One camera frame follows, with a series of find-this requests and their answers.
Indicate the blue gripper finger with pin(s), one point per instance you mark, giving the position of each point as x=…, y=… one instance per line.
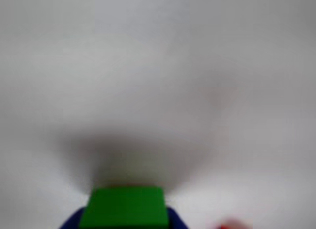
x=177, y=221
x=71, y=221

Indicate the green 2x2 brick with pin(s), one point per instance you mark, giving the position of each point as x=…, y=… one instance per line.
x=124, y=209

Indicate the red 2x2 brick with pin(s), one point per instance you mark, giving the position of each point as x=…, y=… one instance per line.
x=228, y=226

